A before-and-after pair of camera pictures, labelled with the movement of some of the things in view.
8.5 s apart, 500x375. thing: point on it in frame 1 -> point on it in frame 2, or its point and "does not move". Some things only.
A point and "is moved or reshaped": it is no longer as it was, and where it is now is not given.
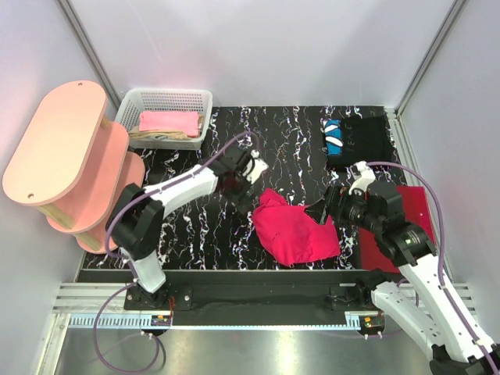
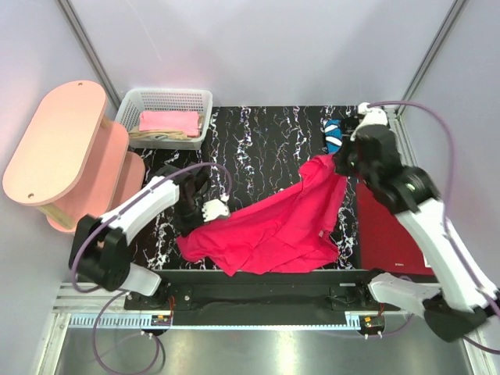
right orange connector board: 371,323 does not move
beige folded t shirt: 135,133 does not move
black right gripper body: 330,203 -> 345,160
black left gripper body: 242,194 -> 189,215
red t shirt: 291,233 is moved or reshaped
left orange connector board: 162,320 does not move
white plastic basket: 165,119 does not move
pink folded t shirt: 183,121 does not move
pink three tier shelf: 73,164 does not move
